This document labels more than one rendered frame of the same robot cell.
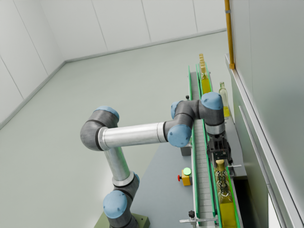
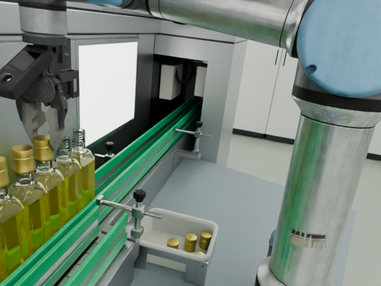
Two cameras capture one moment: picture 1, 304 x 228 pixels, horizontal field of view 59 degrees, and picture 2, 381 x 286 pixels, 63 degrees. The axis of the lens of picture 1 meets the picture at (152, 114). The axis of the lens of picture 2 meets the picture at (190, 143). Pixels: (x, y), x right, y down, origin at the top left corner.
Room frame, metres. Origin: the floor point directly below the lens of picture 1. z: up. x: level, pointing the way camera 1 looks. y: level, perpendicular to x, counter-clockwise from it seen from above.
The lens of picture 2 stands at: (1.42, 0.04, 1.40)
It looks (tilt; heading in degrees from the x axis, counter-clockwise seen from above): 21 degrees down; 179
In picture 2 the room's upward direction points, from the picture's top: 7 degrees clockwise
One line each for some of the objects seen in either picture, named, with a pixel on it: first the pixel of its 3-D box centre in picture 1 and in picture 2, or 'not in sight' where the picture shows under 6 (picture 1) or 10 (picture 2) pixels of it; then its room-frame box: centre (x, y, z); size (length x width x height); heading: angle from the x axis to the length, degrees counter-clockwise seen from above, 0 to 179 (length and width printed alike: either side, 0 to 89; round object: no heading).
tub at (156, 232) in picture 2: not in sight; (175, 242); (0.67, 0.05, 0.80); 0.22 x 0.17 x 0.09; 77
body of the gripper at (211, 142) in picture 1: (217, 143); (49, 69); (0.84, -0.22, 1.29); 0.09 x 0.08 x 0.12; 168
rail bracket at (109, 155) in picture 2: not in sight; (104, 160); (0.48, -0.22, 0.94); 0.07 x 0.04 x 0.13; 77
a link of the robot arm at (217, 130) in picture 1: (216, 125); (42, 22); (0.84, -0.23, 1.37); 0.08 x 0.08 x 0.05
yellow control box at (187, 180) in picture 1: (187, 177); not in sight; (1.20, -0.11, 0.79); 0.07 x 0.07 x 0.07; 77
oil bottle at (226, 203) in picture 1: (226, 210); (79, 189); (0.75, -0.20, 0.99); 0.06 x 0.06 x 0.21; 78
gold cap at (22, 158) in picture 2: not in sight; (22, 159); (0.92, -0.24, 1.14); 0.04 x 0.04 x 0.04
